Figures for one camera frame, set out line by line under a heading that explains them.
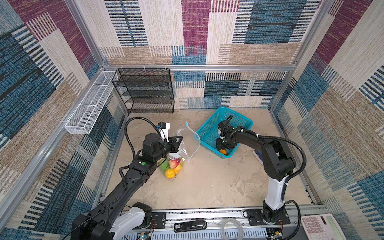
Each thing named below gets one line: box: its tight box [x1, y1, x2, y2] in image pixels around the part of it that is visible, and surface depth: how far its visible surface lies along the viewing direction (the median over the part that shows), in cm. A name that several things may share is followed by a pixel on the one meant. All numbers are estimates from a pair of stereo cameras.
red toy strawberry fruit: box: [169, 158, 181, 169], surface depth 85 cm
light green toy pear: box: [159, 159, 170, 172], surface depth 85 cm
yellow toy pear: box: [165, 168, 176, 179], surface depth 85 cm
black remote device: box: [174, 219, 208, 233], surface depth 72 cm
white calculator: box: [301, 213, 347, 240], surface depth 71 cm
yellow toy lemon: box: [173, 164, 182, 175], surface depth 88 cm
